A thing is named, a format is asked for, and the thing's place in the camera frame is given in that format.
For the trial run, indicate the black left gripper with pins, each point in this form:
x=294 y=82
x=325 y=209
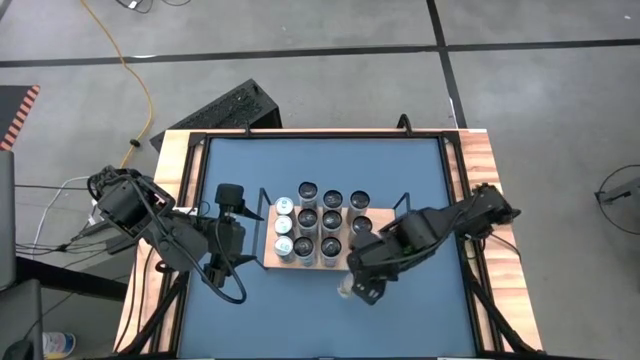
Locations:
x=225 y=240

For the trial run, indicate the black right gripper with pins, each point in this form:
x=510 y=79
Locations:
x=372 y=265

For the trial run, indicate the Red Bull can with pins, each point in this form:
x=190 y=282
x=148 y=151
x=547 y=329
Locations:
x=282 y=224
x=283 y=204
x=283 y=246

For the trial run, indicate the white Celsius can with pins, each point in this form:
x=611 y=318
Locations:
x=330 y=247

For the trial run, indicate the Celsius Arctic Vibe can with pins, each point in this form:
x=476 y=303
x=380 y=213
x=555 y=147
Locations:
x=307 y=218
x=304 y=247
x=307 y=191

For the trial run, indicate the Celsius can green palm print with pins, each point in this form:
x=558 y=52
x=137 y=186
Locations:
x=330 y=219

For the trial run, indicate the Celsius Peach Vibe can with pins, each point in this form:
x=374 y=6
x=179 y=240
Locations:
x=332 y=200

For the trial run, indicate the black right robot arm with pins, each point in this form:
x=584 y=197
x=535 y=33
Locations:
x=450 y=220

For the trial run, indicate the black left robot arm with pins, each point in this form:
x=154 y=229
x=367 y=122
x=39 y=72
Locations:
x=130 y=205

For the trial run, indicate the thin black table clamp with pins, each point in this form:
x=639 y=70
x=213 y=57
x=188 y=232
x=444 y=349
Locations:
x=247 y=127

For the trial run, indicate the black table edge clamp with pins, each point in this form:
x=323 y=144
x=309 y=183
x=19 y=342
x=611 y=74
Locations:
x=403 y=122

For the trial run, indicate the white blue floor container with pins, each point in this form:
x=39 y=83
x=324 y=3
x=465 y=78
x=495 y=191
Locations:
x=59 y=345

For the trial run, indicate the grey cabinet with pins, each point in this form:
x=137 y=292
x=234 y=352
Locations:
x=20 y=310

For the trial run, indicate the grey stand base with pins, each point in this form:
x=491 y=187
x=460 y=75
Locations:
x=622 y=192

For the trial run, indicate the hazard striped floor mat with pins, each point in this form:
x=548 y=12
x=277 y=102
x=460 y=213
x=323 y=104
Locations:
x=12 y=107

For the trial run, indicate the wooden shelf with black frame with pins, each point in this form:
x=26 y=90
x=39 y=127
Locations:
x=370 y=245

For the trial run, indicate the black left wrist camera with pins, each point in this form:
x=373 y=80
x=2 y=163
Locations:
x=230 y=195

